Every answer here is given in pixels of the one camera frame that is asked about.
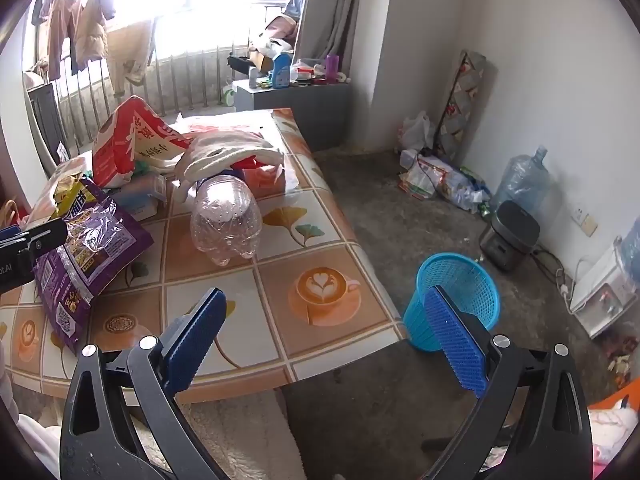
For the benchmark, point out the blue detergent bottle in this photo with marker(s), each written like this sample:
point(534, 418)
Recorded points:
point(281, 71)

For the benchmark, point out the pink hanging garment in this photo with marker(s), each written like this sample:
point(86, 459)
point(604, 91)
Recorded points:
point(57, 25)

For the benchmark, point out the large blue water jug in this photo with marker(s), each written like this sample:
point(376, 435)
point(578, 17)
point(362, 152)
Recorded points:
point(520, 180)

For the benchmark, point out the tile pattern tablecloth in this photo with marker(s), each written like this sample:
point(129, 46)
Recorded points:
point(300, 240)

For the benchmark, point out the cardboard box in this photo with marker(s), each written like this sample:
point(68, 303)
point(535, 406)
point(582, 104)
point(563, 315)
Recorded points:
point(260, 58)

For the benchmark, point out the cream fluffy rug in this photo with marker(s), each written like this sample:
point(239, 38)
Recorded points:
point(240, 440)

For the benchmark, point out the red white printed sack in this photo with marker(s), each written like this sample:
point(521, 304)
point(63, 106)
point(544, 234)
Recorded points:
point(125, 145)

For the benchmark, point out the grey rice cooker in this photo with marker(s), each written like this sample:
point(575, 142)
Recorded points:
point(510, 235)

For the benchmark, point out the metal window railing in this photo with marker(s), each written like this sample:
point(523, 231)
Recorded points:
point(195, 80)

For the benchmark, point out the grey curtain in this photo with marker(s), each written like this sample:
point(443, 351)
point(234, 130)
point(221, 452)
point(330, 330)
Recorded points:
point(335, 10)

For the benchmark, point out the pink cloth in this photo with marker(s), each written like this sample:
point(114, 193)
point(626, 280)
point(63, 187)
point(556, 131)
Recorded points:
point(610, 430)

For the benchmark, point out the patterned folded board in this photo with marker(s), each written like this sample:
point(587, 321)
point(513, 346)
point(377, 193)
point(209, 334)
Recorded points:
point(460, 105)

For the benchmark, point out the beige hanging jacket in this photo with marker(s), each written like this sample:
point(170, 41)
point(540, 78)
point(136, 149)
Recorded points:
point(92, 25)

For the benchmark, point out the clear bag with red print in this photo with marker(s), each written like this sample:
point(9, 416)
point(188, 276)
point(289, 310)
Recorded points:
point(265, 180)

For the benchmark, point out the cream hanging garment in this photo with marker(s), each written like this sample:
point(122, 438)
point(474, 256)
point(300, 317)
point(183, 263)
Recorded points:
point(130, 55)

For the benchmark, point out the purple cup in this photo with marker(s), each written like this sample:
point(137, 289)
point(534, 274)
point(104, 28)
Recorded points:
point(331, 67)

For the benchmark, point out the pile of food packets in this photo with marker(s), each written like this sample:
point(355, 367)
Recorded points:
point(440, 180)

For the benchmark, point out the blue medicine box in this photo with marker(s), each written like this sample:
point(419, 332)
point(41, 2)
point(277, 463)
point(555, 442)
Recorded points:
point(142, 200)

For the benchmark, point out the white water dispenser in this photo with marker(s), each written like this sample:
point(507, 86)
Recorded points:
point(600, 295)

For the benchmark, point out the small colourful toys pile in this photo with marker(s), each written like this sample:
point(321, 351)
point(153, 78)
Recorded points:
point(620, 357)

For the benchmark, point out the clear plastic bottle blue label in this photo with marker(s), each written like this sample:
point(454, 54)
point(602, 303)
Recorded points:
point(225, 220)

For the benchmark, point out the crumpled white plastic bag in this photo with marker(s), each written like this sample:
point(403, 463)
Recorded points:
point(415, 132)

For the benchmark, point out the white paper bag green print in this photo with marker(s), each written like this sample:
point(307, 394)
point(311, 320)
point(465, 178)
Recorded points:
point(227, 93)

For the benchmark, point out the water jug on dispenser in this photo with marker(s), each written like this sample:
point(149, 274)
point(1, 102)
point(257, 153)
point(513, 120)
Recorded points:
point(632, 240)

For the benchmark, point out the small white bottle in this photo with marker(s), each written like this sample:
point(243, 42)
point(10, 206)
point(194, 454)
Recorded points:
point(253, 78)

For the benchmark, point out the blue denim garment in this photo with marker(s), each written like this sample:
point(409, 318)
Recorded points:
point(290, 10)

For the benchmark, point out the dark chair back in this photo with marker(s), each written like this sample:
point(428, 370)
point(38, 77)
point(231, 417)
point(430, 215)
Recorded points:
point(45, 115)

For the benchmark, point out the purple yellow snack bag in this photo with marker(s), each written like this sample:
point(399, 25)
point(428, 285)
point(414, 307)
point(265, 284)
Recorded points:
point(90, 255)

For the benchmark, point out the beige snack bag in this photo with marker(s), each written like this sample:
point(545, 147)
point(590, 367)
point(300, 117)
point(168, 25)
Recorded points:
point(47, 195)

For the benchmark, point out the blue plastic mesh basket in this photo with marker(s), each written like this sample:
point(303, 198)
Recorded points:
point(417, 310)

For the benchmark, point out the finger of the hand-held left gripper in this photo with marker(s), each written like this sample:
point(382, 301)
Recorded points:
point(45, 237)

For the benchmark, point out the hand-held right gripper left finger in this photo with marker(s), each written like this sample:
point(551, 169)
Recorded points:
point(200, 330)

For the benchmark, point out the grey cabinet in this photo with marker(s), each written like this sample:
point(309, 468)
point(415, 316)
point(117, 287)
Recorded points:
point(300, 96)

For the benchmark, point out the wall outlet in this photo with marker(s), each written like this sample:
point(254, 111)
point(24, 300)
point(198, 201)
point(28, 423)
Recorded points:
point(585, 220)

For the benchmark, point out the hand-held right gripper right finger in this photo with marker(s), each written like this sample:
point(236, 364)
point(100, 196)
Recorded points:
point(455, 340)

